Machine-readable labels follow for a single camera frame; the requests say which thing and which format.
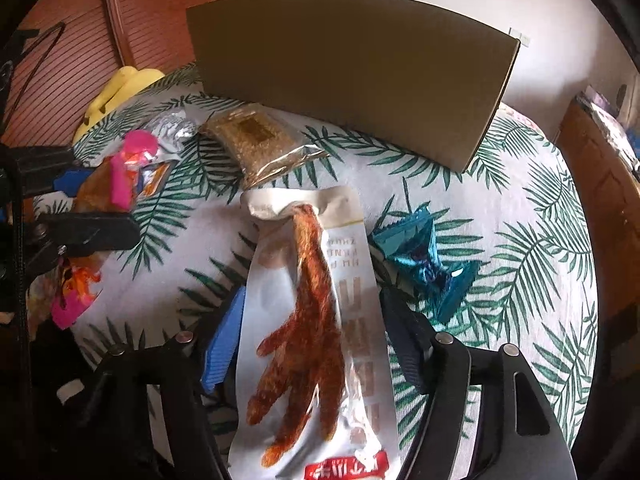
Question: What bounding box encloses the pink brown snack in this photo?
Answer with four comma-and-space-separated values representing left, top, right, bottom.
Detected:
72, 130, 158, 212

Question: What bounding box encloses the chicken foot snack packet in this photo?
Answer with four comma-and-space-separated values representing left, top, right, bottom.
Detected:
228, 186, 401, 479

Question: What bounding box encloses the pink flame snack packet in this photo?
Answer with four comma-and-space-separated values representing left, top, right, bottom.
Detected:
51, 254, 104, 330

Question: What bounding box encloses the white orange snack packet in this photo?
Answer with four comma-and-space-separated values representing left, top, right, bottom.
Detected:
134, 160, 176, 200

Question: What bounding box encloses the teal foil snack wrapper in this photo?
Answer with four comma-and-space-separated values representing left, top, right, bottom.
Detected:
371, 206, 482, 325

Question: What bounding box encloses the silver foil snack packet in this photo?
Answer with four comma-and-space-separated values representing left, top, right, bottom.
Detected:
144, 108, 198, 154

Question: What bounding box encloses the palm leaf bed sheet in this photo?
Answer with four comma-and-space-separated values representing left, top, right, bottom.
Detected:
29, 62, 600, 480

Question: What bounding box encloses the yellow Pikachu plush toy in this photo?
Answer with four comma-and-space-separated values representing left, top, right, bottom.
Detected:
72, 66, 165, 144

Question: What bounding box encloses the wooden wardrobe door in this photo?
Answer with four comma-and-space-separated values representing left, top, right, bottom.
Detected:
1, 0, 212, 146

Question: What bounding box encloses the sesame cracker clear packet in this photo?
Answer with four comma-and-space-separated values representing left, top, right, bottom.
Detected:
200, 104, 329, 190

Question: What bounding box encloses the wooden cabinet counter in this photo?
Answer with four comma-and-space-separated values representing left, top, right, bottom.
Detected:
556, 98, 639, 318

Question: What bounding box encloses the brown cardboard box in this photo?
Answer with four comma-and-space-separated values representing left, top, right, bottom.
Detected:
186, 0, 520, 172

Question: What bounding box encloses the folded patterned cloth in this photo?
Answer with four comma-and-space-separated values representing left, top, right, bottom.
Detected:
575, 86, 639, 179

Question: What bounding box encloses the white wall switch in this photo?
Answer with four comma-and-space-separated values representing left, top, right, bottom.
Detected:
509, 27, 529, 48

